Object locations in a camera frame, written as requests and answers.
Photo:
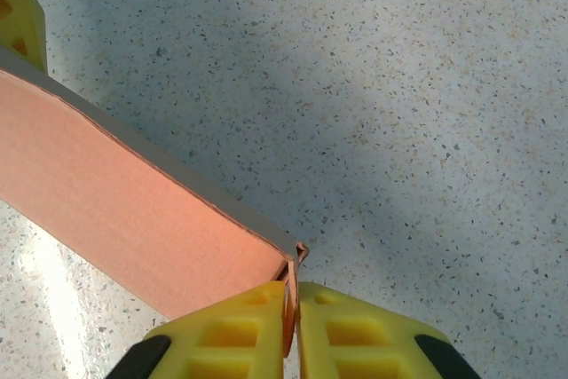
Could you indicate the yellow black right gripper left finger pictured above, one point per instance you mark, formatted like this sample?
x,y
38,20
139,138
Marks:
x,y
222,343

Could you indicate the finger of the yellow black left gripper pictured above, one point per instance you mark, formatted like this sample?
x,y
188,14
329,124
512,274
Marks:
x,y
22,15

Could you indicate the orange paper box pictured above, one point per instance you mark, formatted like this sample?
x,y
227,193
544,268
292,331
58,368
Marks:
x,y
111,183

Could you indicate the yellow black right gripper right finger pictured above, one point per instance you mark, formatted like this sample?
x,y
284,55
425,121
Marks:
x,y
364,343

